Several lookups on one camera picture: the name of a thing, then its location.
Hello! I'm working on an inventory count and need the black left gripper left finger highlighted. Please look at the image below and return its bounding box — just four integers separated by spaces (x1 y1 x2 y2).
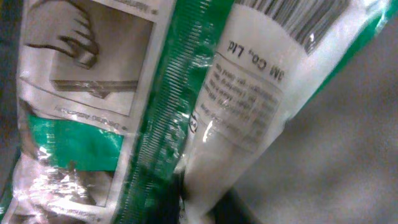
146 173 186 224

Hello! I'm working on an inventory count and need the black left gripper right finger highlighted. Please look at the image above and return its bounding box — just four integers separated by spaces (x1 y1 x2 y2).
209 187 261 224

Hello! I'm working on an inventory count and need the green 3M gloves packet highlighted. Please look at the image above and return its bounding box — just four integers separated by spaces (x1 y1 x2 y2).
1 0 397 223

